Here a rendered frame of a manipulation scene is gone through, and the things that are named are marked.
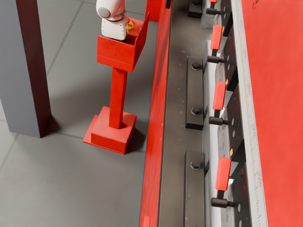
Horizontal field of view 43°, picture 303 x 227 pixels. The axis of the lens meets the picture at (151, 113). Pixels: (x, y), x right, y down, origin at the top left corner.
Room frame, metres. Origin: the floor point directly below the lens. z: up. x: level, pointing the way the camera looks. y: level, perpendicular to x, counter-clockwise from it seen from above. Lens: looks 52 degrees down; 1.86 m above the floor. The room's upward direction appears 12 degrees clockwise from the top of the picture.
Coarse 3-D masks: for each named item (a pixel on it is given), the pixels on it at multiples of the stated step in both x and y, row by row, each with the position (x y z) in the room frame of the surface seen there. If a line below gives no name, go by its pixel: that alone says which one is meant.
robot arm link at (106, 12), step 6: (102, 0) 1.09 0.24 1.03; (108, 0) 1.09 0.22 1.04; (114, 0) 1.09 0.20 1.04; (120, 0) 1.10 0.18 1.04; (96, 6) 1.10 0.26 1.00; (102, 6) 1.09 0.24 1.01; (108, 6) 1.09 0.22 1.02; (114, 6) 1.09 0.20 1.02; (102, 12) 1.09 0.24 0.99; (108, 12) 1.09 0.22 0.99; (114, 12) 1.09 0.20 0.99; (108, 18) 1.09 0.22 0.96
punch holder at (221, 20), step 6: (222, 0) 0.98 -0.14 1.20; (228, 0) 0.92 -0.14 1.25; (222, 6) 0.96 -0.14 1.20; (228, 6) 0.90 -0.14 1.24; (222, 12) 0.94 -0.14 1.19; (228, 12) 0.88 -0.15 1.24; (216, 18) 0.97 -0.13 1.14; (222, 18) 0.91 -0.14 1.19; (228, 18) 0.85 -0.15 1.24; (216, 24) 0.95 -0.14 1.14; (222, 24) 0.89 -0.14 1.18; (228, 24) 0.85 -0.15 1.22; (228, 30) 0.85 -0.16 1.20; (222, 36) 0.85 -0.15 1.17; (222, 42) 0.85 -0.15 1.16; (222, 48) 0.85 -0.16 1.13
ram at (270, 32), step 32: (256, 0) 0.70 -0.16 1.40; (288, 0) 0.55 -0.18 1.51; (256, 32) 0.63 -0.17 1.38; (288, 32) 0.50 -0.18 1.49; (256, 64) 0.56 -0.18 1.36; (288, 64) 0.45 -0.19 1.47; (256, 96) 0.49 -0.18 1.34; (288, 96) 0.40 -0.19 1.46; (256, 128) 0.44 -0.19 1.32; (288, 128) 0.35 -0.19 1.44; (288, 160) 0.31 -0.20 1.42; (288, 192) 0.27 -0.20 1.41; (256, 224) 0.28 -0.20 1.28; (288, 224) 0.23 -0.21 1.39
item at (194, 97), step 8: (192, 64) 1.01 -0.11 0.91; (200, 64) 1.01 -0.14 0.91; (192, 72) 0.97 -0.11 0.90; (200, 72) 0.98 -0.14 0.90; (192, 80) 0.93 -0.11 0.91; (200, 80) 0.94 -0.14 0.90; (192, 88) 0.89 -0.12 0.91; (200, 88) 0.90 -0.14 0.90; (192, 96) 0.86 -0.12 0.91; (200, 96) 0.86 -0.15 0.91; (192, 104) 0.82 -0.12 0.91; (200, 104) 0.83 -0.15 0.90; (200, 112) 0.80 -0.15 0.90; (192, 120) 0.76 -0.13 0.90; (200, 120) 0.76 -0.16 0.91; (192, 128) 0.75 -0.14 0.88; (200, 128) 0.75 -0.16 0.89
